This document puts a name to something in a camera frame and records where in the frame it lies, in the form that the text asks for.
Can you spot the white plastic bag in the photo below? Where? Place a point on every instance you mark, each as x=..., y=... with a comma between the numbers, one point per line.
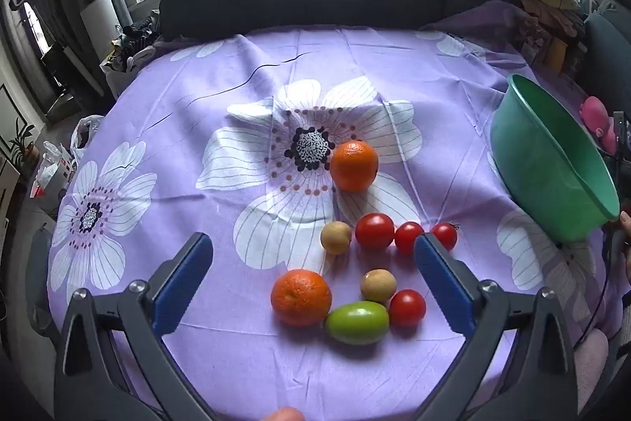
x=52, y=169
x=86, y=130

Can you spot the red tomato with stem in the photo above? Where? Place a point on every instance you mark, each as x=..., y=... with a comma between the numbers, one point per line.
x=444, y=237

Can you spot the person's left hand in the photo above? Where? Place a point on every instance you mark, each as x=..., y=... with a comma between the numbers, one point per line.
x=286, y=415

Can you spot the round brown fruit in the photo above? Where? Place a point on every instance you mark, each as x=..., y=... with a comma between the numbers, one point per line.
x=378, y=285
x=336, y=237

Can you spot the small red tomato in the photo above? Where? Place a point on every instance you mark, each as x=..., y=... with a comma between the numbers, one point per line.
x=408, y=237
x=407, y=307

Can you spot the potted plant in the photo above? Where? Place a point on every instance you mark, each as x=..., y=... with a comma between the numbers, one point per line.
x=23, y=145

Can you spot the person's right hand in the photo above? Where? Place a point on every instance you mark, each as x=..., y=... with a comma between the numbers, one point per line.
x=626, y=238

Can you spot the white panel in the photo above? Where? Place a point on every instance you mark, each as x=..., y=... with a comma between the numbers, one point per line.
x=101, y=21

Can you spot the green oval fruit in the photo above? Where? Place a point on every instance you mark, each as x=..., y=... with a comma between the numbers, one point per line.
x=357, y=323

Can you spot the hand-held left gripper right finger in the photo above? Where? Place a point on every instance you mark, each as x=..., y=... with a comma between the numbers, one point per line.
x=438, y=283

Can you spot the green plastic bowl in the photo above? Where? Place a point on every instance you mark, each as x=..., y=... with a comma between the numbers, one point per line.
x=542, y=164

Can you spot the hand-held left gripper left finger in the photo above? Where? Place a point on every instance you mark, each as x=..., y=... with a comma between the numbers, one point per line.
x=182, y=283

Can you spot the orange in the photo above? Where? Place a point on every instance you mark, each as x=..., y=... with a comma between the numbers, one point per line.
x=300, y=297
x=354, y=165

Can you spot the large red tomato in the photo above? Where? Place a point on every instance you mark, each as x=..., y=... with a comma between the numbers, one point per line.
x=374, y=231

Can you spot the purple floral cloth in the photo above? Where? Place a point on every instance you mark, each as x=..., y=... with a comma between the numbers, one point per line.
x=197, y=204

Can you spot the pink plush toy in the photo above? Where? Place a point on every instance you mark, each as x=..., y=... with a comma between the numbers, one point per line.
x=594, y=113

